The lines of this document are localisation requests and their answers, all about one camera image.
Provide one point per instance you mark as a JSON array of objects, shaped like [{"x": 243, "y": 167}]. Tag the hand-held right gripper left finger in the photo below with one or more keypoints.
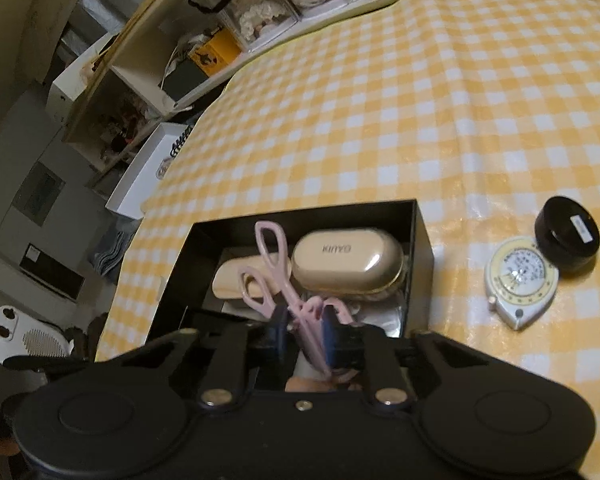
[{"x": 279, "y": 335}]

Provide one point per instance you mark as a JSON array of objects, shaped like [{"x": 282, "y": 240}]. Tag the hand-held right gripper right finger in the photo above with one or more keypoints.
[{"x": 330, "y": 337}]

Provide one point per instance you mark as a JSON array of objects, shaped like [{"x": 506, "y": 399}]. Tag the carved wooden block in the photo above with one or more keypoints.
[{"x": 305, "y": 384}]

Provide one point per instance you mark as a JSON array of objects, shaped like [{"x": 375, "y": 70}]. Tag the pink eyelash curler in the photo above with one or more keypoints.
[{"x": 275, "y": 270}]

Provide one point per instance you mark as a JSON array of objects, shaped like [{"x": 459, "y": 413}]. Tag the beige plastic object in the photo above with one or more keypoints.
[{"x": 235, "y": 277}]

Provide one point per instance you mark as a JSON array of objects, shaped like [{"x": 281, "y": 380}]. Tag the cream earbuds case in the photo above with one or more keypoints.
[{"x": 345, "y": 260}]

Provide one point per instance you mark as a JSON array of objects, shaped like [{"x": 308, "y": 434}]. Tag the large black cardboard box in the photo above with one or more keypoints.
[{"x": 420, "y": 255}]

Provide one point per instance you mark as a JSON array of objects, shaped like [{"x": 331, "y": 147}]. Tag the white fan heater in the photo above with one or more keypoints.
[{"x": 25, "y": 335}]

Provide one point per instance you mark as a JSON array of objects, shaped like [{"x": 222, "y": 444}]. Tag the blue folded cloth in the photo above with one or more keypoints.
[{"x": 110, "y": 255}]

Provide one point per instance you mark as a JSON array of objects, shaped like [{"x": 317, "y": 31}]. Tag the white round tape measure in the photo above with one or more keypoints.
[{"x": 520, "y": 280}]

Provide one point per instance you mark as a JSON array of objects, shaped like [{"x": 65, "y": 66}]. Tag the white cardboard tray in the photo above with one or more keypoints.
[{"x": 140, "y": 175}]

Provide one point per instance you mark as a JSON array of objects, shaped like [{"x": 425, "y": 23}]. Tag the yellow checkered tablecloth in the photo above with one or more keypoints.
[{"x": 405, "y": 110}]

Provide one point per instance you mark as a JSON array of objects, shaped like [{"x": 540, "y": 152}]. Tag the black round jar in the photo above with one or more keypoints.
[{"x": 567, "y": 235}]

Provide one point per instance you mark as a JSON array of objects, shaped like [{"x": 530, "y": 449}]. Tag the black box on shelf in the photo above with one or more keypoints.
[{"x": 185, "y": 80}]

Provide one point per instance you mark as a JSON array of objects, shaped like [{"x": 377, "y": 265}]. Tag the white appliance box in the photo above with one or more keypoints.
[{"x": 70, "y": 85}]

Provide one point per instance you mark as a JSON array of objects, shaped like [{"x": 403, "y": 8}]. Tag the yellow printed box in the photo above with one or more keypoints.
[{"x": 215, "y": 52}]

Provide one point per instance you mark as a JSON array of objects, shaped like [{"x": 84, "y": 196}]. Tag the white shelf unit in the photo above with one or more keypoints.
[{"x": 140, "y": 75}]

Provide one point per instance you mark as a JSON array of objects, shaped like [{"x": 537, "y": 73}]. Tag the clear box with white flowers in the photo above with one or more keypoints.
[{"x": 260, "y": 15}]

